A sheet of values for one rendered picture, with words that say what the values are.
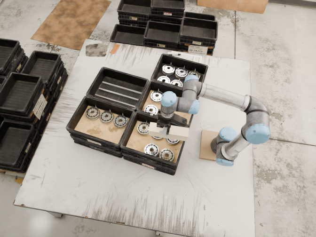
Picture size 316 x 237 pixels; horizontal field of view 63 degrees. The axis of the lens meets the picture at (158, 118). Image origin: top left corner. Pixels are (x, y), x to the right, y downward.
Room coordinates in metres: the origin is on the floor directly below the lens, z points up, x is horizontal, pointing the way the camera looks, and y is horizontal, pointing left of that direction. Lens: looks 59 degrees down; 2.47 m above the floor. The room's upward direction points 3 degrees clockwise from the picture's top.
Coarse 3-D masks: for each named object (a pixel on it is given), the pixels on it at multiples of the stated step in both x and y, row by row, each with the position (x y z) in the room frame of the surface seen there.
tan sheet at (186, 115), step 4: (148, 96) 1.18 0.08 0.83; (148, 100) 1.14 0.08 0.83; (144, 104) 1.10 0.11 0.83; (148, 104) 1.10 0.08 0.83; (152, 104) 1.10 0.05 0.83; (156, 104) 1.10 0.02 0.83; (160, 104) 1.11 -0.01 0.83; (144, 108) 1.06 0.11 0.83; (160, 108) 1.07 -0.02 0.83; (176, 112) 1.04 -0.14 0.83; (180, 112) 1.04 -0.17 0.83; (184, 116) 1.01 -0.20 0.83; (188, 116) 1.01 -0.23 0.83; (188, 120) 0.98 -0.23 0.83
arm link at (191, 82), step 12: (192, 84) 0.84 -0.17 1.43; (204, 84) 0.85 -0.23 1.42; (204, 96) 0.81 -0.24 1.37; (216, 96) 0.80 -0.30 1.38; (228, 96) 0.81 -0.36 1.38; (240, 96) 0.82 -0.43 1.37; (252, 96) 0.83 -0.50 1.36; (240, 108) 0.78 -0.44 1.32; (252, 108) 0.76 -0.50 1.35; (264, 108) 0.76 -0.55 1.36
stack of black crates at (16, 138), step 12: (0, 132) 1.03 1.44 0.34; (12, 132) 1.07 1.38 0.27; (24, 132) 1.08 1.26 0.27; (36, 132) 1.09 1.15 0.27; (0, 144) 0.94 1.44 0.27; (12, 144) 0.95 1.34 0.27; (24, 144) 0.91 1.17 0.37; (36, 144) 1.01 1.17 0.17; (0, 156) 0.83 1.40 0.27; (12, 156) 0.83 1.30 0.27; (24, 156) 0.84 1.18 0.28; (0, 168) 0.75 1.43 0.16; (12, 168) 0.73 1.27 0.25; (24, 168) 0.75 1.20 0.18
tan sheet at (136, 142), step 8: (136, 128) 0.88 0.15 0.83; (144, 128) 0.89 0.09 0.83; (136, 136) 0.82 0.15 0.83; (144, 136) 0.82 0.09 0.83; (128, 144) 0.75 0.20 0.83; (136, 144) 0.76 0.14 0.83; (144, 144) 0.76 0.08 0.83; (160, 144) 0.77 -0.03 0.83; (168, 144) 0.77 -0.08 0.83; (176, 152) 0.71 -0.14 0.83
